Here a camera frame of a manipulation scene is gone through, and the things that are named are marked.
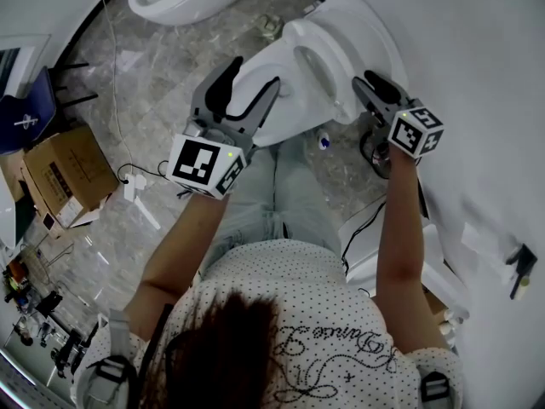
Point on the cardboard box with dark label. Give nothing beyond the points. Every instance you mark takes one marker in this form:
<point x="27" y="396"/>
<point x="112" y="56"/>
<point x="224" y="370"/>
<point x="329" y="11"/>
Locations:
<point x="72" y="168"/>

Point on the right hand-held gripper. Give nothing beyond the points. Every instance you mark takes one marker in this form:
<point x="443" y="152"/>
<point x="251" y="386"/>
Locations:
<point x="413" y="132"/>

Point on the person's right forearm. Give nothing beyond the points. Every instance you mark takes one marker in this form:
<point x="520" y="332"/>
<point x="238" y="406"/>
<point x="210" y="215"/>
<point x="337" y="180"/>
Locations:
<point x="400" y="220"/>

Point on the glass window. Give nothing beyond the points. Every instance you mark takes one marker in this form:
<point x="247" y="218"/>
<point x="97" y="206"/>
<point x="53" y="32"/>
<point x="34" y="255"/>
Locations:
<point x="10" y="64"/>

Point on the light blue jeans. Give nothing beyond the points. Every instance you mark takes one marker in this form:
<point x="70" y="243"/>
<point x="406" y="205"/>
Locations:
<point x="294" y="194"/>

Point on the white power strip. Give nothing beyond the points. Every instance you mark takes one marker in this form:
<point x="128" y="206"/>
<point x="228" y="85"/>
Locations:
<point x="134" y="186"/>

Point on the small blue capped bottle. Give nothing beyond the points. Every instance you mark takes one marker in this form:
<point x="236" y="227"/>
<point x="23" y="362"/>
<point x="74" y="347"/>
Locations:
<point x="324" y="141"/>

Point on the white polka dot shirt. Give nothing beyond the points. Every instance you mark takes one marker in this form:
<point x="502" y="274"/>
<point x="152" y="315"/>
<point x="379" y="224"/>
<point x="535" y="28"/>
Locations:
<point x="306" y="296"/>

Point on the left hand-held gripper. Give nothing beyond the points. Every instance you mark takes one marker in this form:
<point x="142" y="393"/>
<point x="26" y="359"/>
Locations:
<point x="196" y="164"/>

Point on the person's left forearm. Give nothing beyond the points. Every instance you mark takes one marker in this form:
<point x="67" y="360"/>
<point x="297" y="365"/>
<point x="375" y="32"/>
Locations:
<point x="183" y="237"/>

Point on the black flat panel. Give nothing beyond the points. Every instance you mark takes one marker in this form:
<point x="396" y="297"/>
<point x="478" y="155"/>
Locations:
<point x="25" y="215"/>

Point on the boxy white toilet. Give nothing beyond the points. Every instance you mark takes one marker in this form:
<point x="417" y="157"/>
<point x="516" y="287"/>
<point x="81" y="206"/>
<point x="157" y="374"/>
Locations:
<point x="362" y="262"/>

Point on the white toilet lid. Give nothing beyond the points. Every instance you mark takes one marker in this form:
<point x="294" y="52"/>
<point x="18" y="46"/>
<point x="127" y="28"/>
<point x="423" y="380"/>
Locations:
<point x="362" y="28"/>

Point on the round black rimmed waste bin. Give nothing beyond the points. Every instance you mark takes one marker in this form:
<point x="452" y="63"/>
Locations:
<point x="374" y="160"/>

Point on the small smartphone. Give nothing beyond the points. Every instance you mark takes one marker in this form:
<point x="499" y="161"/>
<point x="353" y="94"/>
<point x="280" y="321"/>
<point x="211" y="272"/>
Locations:
<point x="49" y="222"/>

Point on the blue chair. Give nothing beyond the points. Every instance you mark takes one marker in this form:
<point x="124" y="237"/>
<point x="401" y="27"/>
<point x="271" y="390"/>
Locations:
<point x="30" y="109"/>

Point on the black wheeled stand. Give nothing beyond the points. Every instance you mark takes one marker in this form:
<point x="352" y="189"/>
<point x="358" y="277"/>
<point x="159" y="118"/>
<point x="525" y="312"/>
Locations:
<point x="72" y="349"/>

